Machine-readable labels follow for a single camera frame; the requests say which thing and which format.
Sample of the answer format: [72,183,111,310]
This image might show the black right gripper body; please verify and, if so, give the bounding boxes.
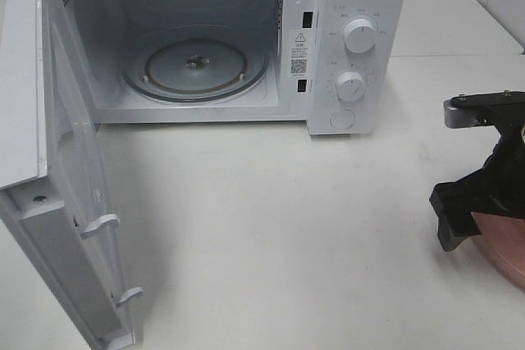
[473,102,524,194]

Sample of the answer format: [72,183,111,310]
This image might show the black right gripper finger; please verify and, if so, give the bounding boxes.
[429,170,524,252]

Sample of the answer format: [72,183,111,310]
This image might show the pink round plate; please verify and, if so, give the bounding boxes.
[473,213,524,290]

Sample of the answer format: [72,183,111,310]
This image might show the round door release button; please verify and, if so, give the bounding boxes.
[330,109,355,130]

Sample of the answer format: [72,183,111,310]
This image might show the white microwave door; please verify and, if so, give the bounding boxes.
[1,0,143,349]

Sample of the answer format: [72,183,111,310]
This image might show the white lower timer knob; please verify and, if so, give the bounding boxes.
[336,71,366,102]

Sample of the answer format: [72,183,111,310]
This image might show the white upper microwave knob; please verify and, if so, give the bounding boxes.
[343,16,377,53]

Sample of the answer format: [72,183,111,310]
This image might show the white microwave oven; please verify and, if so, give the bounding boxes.
[71,0,403,135]

